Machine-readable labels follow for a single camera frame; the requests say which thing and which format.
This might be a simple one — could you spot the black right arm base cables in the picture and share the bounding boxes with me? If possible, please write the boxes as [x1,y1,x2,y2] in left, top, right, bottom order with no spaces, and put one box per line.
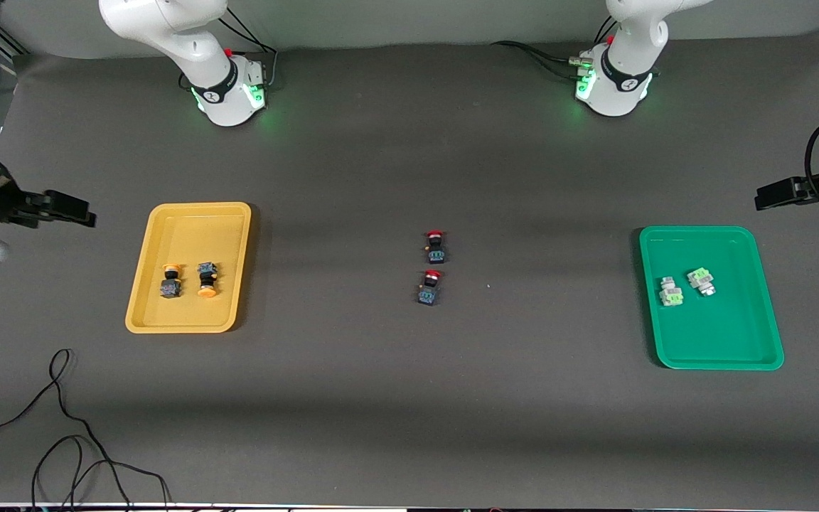
[219,6,280,92]

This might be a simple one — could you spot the yellow push button blue base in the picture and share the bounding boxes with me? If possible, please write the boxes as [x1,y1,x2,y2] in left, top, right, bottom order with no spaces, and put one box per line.
[159,262,183,300]
[196,261,220,299]

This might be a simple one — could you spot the red push button blue base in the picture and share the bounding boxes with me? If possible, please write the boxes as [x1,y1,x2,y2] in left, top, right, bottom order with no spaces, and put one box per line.
[416,269,445,308]
[423,229,449,266]

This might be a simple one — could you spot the black arm base cables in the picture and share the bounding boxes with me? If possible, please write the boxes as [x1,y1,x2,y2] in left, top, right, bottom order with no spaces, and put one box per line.
[490,14,620,80]
[219,6,280,92]

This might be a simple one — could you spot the yellow plastic tray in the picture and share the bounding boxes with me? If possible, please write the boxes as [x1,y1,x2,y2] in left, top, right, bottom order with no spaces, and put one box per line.
[125,202,252,334]

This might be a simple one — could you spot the green push button white body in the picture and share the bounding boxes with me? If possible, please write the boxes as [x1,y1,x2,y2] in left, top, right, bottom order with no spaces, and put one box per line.
[686,266,718,298]
[658,275,686,309]

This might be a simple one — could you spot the metal frame rail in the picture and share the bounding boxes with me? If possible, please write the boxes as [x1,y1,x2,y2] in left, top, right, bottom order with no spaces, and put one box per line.
[0,21,30,61]

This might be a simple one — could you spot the green plastic tray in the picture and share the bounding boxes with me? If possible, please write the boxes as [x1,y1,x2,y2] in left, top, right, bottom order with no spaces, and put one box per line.
[638,225,785,371]

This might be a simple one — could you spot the thin black cable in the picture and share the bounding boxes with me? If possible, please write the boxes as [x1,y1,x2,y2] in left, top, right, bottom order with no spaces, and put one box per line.
[31,434,133,510]
[0,348,172,510]

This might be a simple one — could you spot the black left arm base cables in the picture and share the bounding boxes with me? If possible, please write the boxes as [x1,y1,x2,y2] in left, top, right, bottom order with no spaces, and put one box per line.
[490,14,620,80]

